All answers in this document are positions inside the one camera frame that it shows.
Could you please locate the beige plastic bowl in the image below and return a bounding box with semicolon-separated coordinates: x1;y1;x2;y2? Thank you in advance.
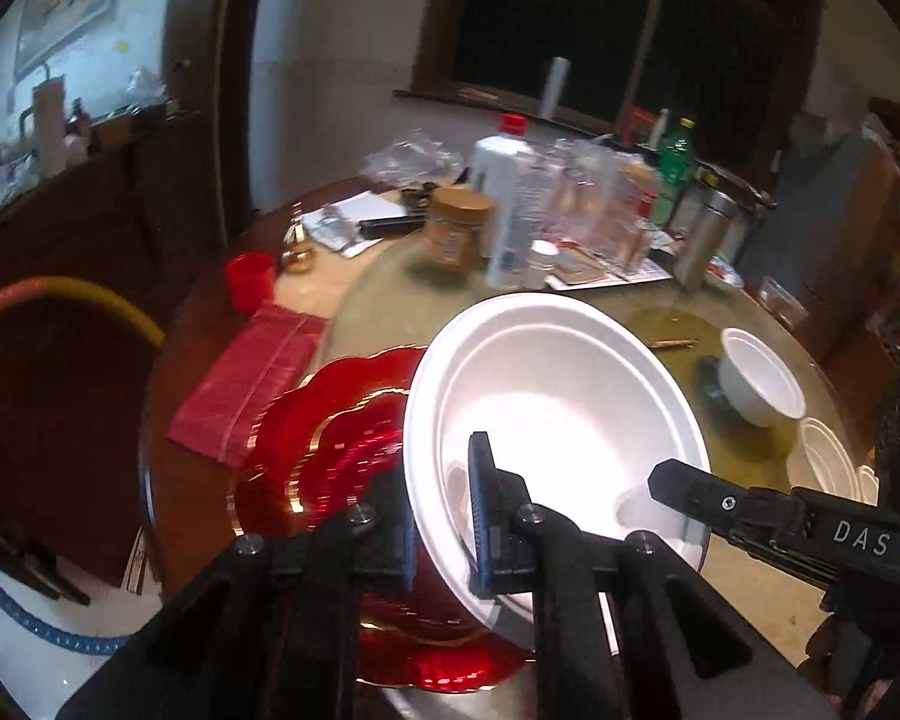
857;465;880;507
785;418;863;502

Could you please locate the white foam bowl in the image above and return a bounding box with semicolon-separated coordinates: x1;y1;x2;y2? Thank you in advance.
717;328;806;427
403;293;710;649

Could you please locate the red scalloped plate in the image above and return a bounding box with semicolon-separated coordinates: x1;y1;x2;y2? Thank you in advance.
229;346;532;694

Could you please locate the gold glitter turntable mat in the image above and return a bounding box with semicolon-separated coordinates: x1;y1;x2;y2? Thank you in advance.
624;307;797;486

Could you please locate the red cloth napkin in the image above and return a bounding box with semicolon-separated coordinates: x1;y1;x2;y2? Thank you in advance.
167;304;326;468

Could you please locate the red plastic cup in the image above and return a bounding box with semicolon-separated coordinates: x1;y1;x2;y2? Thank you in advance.
224;252;276;314

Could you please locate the white paper sheet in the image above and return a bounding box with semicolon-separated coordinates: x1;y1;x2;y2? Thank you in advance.
544;242;671;293

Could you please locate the small white pill bottle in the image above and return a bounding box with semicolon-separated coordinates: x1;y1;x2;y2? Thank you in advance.
523;239;559;291

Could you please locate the grey refrigerator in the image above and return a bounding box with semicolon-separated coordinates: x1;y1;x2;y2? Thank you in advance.
740;125;900;361

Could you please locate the steel thermos flask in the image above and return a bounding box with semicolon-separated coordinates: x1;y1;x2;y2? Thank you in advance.
674;188;738;293

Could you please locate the liquor bottle in bag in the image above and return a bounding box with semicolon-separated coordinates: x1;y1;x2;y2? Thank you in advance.
583;151;660;277

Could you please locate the brown lidded jar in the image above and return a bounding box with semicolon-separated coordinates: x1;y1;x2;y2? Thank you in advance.
424;185;494;271

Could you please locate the clear glass mug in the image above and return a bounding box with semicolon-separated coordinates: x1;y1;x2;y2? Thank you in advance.
541;138;610;244

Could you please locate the green plastic bottle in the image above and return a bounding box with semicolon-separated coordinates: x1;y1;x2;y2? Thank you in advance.
650;117;696;229

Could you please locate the white bottle red cap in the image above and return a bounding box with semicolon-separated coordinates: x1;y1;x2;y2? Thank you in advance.
468;114;533;289

